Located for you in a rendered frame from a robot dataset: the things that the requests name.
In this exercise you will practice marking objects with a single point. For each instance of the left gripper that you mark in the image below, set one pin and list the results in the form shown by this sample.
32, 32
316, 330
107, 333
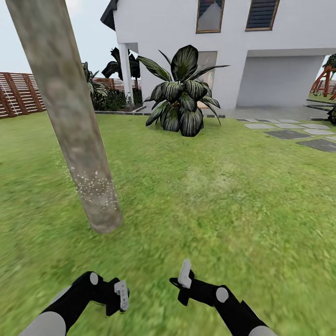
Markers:
111, 298

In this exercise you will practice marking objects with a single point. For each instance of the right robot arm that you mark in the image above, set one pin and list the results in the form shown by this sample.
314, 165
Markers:
240, 319

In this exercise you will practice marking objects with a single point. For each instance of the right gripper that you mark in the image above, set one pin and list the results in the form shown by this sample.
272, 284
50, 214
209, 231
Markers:
185, 294

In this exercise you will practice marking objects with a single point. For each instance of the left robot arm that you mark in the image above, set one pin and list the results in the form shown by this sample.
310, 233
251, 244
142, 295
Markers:
64, 310

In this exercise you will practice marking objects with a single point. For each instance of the fixed window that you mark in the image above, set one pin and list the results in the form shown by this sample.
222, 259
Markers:
206, 59

